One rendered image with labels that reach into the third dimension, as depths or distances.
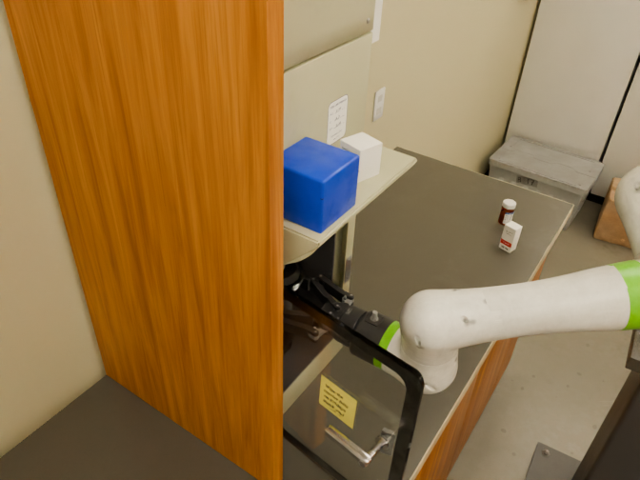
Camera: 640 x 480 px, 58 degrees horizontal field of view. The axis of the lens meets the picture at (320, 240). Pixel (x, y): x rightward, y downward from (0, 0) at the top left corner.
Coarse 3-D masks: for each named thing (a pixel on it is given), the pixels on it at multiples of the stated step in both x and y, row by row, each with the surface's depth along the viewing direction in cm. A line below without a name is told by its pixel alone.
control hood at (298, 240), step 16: (384, 160) 102; (400, 160) 103; (416, 160) 104; (384, 176) 98; (368, 192) 94; (352, 208) 90; (288, 224) 86; (336, 224) 86; (288, 240) 86; (304, 240) 84; (320, 240) 83; (288, 256) 88
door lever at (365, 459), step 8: (328, 432) 92; (336, 432) 92; (336, 440) 91; (344, 440) 91; (376, 440) 92; (384, 440) 91; (344, 448) 91; (352, 448) 90; (360, 448) 90; (376, 448) 90; (384, 448) 92; (352, 456) 90; (360, 456) 89; (368, 456) 89; (360, 464) 89; (368, 464) 88
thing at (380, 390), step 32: (288, 288) 92; (288, 320) 95; (320, 320) 89; (288, 352) 100; (320, 352) 93; (352, 352) 87; (384, 352) 82; (288, 384) 105; (320, 384) 97; (352, 384) 90; (384, 384) 85; (416, 384) 80; (288, 416) 110; (320, 416) 102; (384, 416) 88; (416, 416) 84; (320, 448) 107
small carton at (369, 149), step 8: (352, 136) 96; (360, 136) 96; (368, 136) 96; (344, 144) 95; (352, 144) 94; (360, 144) 94; (368, 144) 94; (376, 144) 94; (352, 152) 94; (360, 152) 92; (368, 152) 94; (376, 152) 95; (360, 160) 93; (368, 160) 95; (376, 160) 96; (360, 168) 94; (368, 168) 96; (376, 168) 97; (360, 176) 95; (368, 176) 97
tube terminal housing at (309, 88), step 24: (336, 48) 89; (360, 48) 95; (288, 72) 81; (312, 72) 86; (336, 72) 92; (360, 72) 98; (288, 96) 83; (312, 96) 88; (336, 96) 94; (360, 96) 101; (288, 120) 85; (312, 120) 91; (360, 120) 105; (288, 144) 87; (336, 144) 101; (336, 240) 122; (336, 264) 127
